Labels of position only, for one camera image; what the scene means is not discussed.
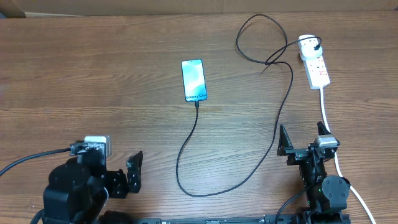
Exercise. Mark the white power strip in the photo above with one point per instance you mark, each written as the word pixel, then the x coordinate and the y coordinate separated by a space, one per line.
pixel 316 73

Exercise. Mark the white wall charger plug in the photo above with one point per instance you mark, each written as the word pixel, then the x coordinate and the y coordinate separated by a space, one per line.
pixel 310 47

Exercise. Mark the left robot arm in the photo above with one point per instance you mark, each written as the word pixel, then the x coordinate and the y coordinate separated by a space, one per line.
pixel 79 189

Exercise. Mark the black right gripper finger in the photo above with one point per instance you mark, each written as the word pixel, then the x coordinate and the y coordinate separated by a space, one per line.
pixel 322 130
pixel 285 146

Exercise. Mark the Samsung Galaxy smartphone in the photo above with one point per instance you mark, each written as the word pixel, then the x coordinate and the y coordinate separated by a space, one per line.
pixel 194 84

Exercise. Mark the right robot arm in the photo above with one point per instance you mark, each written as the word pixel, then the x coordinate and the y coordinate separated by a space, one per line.
pixel 326 194

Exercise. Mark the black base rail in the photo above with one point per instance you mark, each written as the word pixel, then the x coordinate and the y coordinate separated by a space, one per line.
pixel 236 220

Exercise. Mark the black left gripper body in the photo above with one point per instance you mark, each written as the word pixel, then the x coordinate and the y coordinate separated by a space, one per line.
pixel 115 183

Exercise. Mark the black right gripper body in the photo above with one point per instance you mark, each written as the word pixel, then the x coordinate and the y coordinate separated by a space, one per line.
pixel 296 155

